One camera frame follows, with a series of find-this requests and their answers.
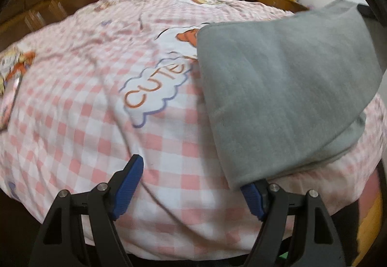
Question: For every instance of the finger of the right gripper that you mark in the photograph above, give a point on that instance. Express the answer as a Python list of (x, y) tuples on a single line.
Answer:
[(366, 11)]

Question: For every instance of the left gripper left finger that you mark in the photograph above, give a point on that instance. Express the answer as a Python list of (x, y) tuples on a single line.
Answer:
[(79, 229)]

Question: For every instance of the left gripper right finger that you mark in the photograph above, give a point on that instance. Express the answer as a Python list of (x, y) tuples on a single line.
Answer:
[(296, 230)]

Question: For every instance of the grey knit pants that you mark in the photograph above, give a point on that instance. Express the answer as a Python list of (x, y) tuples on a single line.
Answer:
[(286, 95)]

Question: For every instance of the colourful foam floor mat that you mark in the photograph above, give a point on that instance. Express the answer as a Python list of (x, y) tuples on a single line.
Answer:
[(372, 216)]

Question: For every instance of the pink checkered bed sheet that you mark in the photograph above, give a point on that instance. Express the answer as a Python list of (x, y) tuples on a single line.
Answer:
[(121, 77)]

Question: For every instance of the dark wooden headboard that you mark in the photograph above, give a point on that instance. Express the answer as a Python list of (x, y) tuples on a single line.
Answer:
[(21, 17)]

